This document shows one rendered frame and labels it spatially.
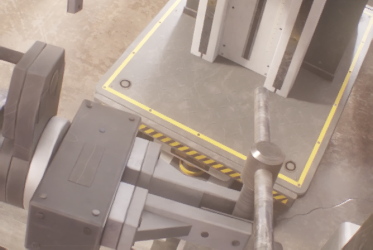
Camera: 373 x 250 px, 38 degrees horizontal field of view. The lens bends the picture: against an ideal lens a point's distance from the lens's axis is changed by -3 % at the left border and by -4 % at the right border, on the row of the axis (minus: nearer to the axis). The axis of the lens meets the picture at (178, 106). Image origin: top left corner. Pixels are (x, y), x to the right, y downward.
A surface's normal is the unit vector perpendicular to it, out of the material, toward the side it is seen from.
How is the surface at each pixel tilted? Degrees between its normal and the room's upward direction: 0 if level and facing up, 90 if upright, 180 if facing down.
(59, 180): 20
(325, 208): 0
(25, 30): 0
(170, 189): 70
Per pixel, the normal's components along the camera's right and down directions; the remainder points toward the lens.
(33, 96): -0.04, 0.18
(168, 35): 0.11, -0.61
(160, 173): 0.26, -0.80
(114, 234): -0.14, 0.52
